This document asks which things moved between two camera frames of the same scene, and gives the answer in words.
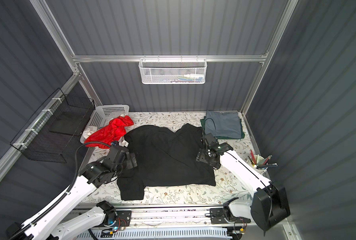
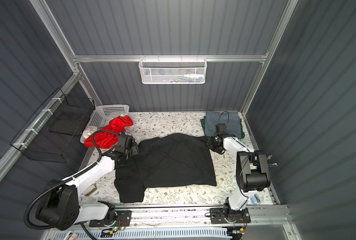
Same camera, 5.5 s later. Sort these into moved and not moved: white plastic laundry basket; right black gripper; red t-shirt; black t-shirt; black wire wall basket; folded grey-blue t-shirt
Moved: right black gripper; black t-shirt
Not moved: folded grey-blue t-shirt; red t-shirt; white plastic laundry basket; black wire wall basket
